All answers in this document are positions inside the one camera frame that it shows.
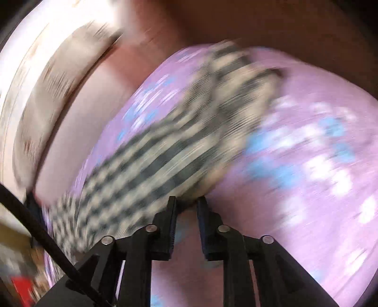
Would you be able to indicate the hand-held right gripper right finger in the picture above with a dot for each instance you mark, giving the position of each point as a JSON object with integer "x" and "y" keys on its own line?
{"x": 203, "y": 227}

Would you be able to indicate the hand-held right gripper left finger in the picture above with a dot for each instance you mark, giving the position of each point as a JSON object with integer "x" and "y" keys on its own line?
{"x": 173, "y": 227}

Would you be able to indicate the black and cream checkered coat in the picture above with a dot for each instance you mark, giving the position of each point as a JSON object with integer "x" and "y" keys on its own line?
{"x": 165, "y": 147}

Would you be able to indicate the purple floral bed sheet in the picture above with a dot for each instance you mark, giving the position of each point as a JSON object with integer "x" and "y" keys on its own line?
{"x": 310, "y": 192}

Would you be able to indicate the red object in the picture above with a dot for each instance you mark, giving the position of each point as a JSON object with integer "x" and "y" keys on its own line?
{"x": 22, "y": 290}

